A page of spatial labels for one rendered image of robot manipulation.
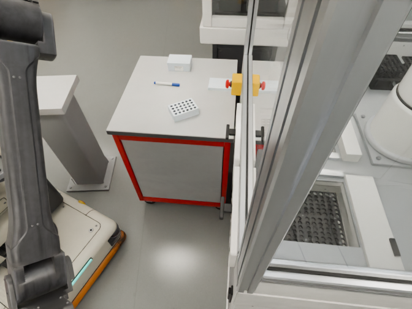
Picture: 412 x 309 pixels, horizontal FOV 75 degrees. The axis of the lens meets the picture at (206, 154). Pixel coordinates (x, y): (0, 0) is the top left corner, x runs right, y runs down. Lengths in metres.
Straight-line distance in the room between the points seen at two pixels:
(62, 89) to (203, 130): 0.81
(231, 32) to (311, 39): 1.50
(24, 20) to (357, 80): 0.42
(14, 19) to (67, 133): 1.27
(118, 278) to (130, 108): 0.97
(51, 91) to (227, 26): 1.01
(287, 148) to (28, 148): 0.35
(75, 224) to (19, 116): 1.25
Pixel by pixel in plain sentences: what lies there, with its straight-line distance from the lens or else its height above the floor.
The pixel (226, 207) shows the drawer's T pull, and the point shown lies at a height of 0.91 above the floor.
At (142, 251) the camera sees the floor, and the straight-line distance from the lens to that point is 1.78.
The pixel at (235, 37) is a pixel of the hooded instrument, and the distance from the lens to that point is 1.69.
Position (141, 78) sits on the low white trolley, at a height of 0.76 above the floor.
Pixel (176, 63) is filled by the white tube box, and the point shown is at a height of 0.81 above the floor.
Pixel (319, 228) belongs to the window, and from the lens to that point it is 0.41.
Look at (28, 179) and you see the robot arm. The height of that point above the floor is 1.32.
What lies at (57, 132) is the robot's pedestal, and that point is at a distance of 1.73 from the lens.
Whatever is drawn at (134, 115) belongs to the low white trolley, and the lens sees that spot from 1.33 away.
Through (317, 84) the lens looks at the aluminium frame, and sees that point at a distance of 0.19.
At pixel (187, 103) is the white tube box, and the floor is 0.79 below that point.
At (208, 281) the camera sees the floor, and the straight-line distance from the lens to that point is 1.68.
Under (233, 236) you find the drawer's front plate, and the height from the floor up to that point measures 0.93.
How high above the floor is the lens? 1.64
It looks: 51 degrees down
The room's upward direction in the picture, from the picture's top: 2 degrees counter-clockwise
